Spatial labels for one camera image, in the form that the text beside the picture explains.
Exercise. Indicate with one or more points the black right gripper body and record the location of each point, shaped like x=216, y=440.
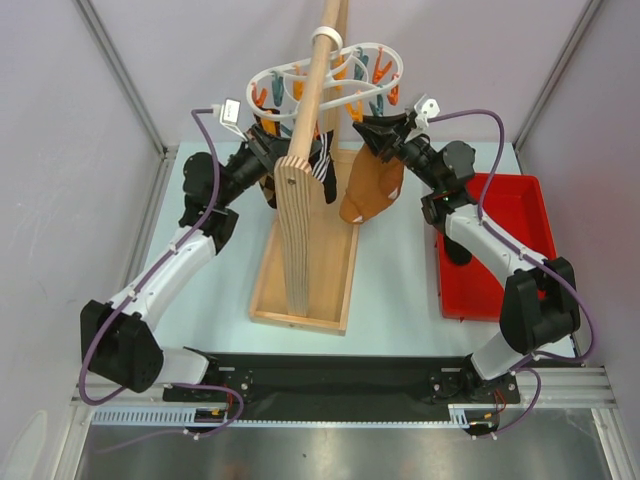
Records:
x=397, y=141

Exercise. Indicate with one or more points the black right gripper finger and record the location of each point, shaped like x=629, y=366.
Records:
x=381, y=123
x=382, y=141

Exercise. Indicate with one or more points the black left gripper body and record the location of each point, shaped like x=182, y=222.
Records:
x=250, y=165

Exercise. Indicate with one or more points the argyle sock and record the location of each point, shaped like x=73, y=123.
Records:
x=267, y=183

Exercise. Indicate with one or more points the brown orange sock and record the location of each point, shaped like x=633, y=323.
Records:
x=373, y=187

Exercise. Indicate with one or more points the black striped sock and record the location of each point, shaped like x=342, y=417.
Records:
x=456, y=253
x=322, y=165

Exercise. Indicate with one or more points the white round clip hanger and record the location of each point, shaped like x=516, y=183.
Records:
x=363, y=78

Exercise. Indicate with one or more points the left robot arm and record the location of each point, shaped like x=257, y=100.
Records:
x=117, y=336

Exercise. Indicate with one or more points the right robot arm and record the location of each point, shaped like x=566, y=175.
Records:
x=539, y=304

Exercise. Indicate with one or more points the wooden rack stand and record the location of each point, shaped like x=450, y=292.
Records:
x=305, y=279

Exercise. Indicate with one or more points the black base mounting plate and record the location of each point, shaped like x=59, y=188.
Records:
x=329, y=388

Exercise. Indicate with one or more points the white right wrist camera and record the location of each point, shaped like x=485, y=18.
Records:
x=419, y=114

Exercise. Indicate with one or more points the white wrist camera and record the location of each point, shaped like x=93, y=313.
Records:
x=419, y=114
x=228, y=116

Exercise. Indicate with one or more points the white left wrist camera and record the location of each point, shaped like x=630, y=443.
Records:
x=228, y=116

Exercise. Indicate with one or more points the aluminium frame rail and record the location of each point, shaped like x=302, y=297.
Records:
x=543, y=388

